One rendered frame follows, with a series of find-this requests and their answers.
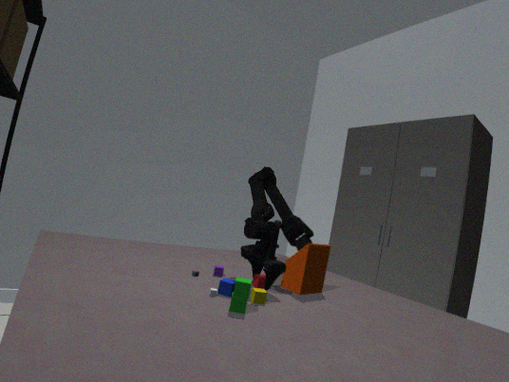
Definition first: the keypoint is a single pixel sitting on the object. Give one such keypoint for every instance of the blue block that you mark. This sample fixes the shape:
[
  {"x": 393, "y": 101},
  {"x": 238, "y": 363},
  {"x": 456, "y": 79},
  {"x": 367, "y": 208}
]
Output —
[{"x": 226, "y": 287}]

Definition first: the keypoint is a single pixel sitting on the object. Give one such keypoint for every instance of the purple cube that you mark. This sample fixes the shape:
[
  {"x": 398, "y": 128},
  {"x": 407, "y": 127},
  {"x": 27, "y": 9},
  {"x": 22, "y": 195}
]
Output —
[{"x": 218, "y": 271}]

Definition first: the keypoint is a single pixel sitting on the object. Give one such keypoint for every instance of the green block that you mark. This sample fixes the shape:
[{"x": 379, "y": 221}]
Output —
[
  {"x": 238, "y": 305},
  {"x": 242, "y": 288}
]

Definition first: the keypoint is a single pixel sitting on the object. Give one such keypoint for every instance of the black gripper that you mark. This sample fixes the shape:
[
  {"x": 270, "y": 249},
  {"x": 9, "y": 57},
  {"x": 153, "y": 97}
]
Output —
[{"x": 273, "y": 268}]

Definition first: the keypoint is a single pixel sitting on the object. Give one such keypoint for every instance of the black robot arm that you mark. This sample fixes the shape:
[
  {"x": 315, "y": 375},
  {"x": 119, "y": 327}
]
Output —
[{"x": 259, "y": 226}]

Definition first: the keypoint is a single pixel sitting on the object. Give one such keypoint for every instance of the yellow cube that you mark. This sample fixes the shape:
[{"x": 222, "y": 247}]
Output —
[{"x": 258, "y": 296}]

